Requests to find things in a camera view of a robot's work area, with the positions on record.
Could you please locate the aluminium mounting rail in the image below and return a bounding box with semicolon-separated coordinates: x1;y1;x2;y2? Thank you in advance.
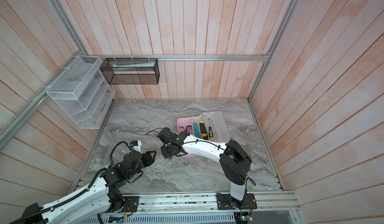
124;191;301;215

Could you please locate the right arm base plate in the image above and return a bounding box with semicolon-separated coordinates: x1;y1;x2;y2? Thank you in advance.
216;193;258;210

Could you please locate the black corrugated cable conduit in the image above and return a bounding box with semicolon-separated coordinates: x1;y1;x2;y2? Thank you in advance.
8;141;133;224

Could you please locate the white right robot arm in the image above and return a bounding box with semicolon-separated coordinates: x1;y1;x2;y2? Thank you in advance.
157;127;252;202

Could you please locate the black mesh wall basket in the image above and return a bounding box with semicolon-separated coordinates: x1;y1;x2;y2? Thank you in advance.
100;57;160;85

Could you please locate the pink tool box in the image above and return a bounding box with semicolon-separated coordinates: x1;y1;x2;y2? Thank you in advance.
177;111;230;143

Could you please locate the yellow black utility knife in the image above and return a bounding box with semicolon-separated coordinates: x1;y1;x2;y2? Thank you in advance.
199;121;209;140

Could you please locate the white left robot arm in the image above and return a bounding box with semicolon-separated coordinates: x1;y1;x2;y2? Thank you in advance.
14;150;157;224

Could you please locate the yellow black phillips screwdriver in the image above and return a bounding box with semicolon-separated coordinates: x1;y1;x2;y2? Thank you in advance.
209;118;214;140

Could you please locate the steel hex key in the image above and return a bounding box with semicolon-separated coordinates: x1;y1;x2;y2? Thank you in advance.
185;125;192;134

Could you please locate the white wire mesh shelf rack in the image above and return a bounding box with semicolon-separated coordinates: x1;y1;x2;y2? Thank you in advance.
47;56;116;129

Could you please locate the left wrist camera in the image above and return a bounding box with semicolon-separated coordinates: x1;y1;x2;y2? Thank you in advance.
129;140;142;153

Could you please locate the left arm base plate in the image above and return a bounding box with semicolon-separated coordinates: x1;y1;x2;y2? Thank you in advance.
105;196;140;213

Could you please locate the teal utility knife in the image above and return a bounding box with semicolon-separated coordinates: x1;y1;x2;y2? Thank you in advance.
194;122;202;139

